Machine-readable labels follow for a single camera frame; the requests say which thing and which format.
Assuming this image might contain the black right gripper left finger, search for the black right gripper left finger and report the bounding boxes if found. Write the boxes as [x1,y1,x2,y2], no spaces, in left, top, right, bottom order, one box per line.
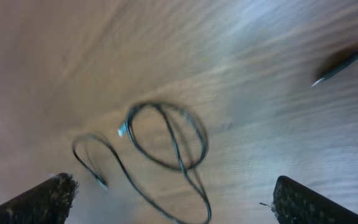
[0,173,79,224]

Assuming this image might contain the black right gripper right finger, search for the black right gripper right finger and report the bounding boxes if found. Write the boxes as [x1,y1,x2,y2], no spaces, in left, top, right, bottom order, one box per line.
[272,175,358,224]

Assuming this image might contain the thin black cable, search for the thin black cable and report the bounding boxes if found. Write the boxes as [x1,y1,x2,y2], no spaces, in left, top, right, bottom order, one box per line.
[71,105,213,224]

